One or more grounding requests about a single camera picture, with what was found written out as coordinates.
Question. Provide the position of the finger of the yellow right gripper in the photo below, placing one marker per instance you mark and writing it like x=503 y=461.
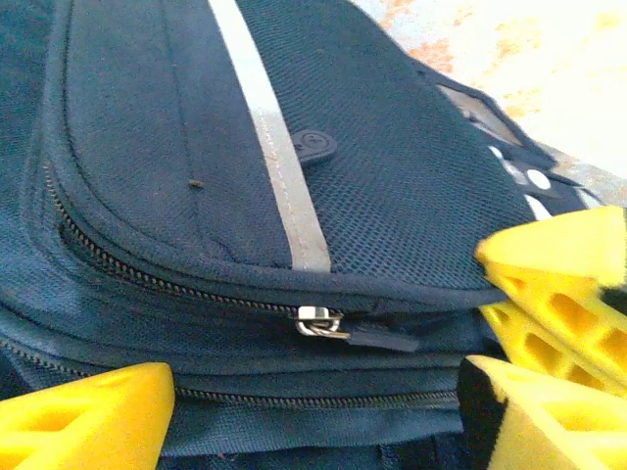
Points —
x=539 y=343
x=563 y=254

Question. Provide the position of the navy blue backpack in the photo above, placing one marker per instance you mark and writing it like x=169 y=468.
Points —
x=171 y=171

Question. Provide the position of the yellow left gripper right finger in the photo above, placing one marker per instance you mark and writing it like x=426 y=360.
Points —
x=548 y=426

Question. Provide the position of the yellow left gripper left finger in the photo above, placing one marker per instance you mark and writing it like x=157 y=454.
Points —
x=98 y=421

